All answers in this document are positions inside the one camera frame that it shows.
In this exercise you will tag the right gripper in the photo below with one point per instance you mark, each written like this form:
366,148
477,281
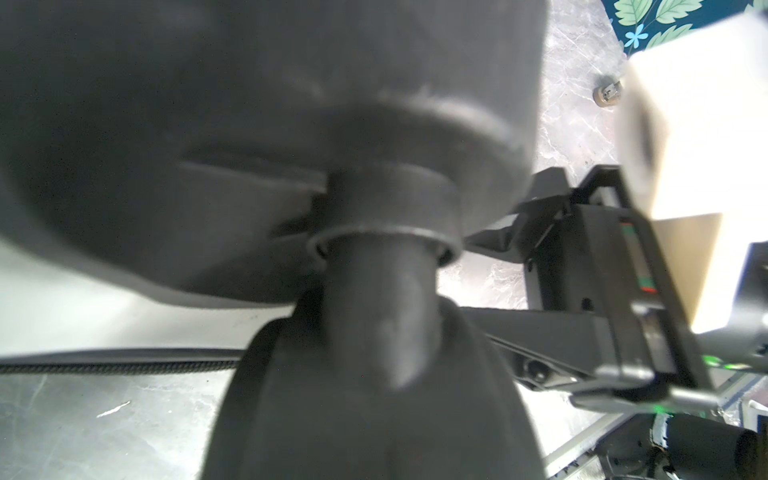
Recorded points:
603,320

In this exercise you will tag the black suitcase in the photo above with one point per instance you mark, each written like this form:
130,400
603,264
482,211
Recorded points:
332,155

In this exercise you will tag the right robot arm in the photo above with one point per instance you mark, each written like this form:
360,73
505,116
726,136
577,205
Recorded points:
701,446

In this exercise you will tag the small grey white object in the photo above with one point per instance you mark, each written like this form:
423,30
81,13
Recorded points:
608,94

